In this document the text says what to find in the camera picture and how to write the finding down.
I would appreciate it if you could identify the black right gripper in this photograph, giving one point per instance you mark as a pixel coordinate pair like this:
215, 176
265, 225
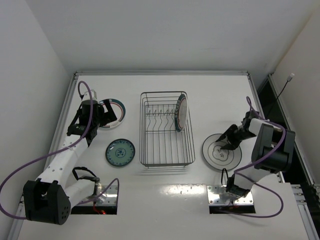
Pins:
236, 135

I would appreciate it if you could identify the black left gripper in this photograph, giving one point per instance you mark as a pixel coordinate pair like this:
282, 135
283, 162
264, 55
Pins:
104, 113

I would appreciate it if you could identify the white plate with flower motif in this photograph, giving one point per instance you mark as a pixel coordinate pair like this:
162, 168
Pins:
220, 158

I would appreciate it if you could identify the green red rimmed plate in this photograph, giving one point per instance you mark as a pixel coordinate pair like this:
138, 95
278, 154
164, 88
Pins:
181, 112
119, 111

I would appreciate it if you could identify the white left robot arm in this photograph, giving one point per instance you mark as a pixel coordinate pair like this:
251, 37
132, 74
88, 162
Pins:
48, 199

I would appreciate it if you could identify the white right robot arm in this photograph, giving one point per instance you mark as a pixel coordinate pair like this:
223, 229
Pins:
272, 152

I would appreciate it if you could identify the blue patterned small plate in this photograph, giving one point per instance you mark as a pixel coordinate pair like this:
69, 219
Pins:
120, 152

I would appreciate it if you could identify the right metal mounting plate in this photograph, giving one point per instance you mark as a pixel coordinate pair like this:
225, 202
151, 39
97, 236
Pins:
218, 197

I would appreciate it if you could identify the metal mounting plate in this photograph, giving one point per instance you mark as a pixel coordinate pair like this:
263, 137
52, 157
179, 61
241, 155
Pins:
218, 197
108, 198

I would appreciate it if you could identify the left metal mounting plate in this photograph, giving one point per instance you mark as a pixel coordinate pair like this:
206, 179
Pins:
108, 198

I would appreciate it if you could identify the metal wire dish rack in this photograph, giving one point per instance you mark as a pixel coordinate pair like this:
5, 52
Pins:
160, 144

